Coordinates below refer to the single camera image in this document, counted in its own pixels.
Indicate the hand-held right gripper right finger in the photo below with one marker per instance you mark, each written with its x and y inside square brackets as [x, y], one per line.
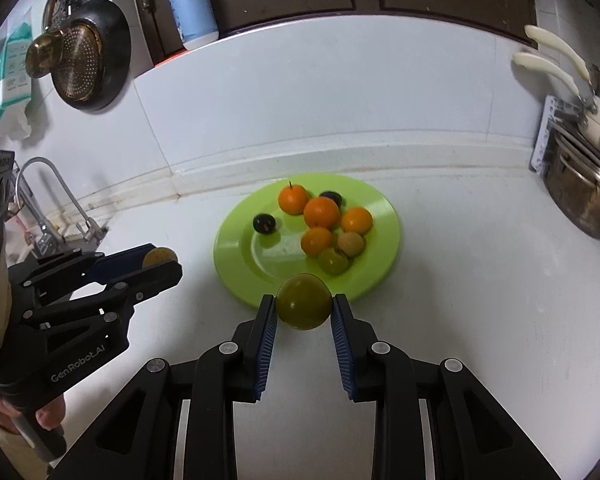
[342, 350]

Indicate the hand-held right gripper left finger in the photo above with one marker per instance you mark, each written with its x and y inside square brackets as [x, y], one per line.
[265, 350]

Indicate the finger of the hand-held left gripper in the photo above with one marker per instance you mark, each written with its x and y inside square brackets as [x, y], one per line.
[115, 264]
[150, 280]

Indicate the tan round longan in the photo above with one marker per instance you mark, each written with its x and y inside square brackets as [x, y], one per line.
[159, 255]
[351, 244]

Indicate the green plate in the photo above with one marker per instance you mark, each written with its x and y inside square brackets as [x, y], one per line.
[240, 255]

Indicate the dark purple plum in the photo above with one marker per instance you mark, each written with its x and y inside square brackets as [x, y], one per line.
[264, 223]
[334, 197]

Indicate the orange tangerine with stem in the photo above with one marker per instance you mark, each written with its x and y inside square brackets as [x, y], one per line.
[292, 200]

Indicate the person's left hand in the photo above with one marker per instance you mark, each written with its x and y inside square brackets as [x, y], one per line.
[50, 414]

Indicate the chrome gooseneck faucet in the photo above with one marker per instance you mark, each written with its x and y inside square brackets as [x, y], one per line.
[67, 192]

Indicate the small green plum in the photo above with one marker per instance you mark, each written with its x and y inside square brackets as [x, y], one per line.
[333, 262]

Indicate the brass perforated skimmer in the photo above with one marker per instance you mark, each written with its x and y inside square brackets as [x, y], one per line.
[77, 60]

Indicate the red flat object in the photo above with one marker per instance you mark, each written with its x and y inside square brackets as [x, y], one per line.
[167, 59]

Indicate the black frying pan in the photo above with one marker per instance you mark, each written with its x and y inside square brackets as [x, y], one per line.
[116, 45]

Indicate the brass ladle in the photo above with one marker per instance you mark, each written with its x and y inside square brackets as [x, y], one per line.
[42, 55]

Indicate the teal white bag box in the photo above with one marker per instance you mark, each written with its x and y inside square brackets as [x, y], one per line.
[12, 60]

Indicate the white blue pump bottle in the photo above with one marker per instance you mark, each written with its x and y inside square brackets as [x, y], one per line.
[192, 10]

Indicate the steel pot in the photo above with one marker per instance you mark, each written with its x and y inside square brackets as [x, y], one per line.
[585, 195]

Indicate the white perforated rack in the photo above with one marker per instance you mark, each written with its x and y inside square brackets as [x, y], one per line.
[547, 130]

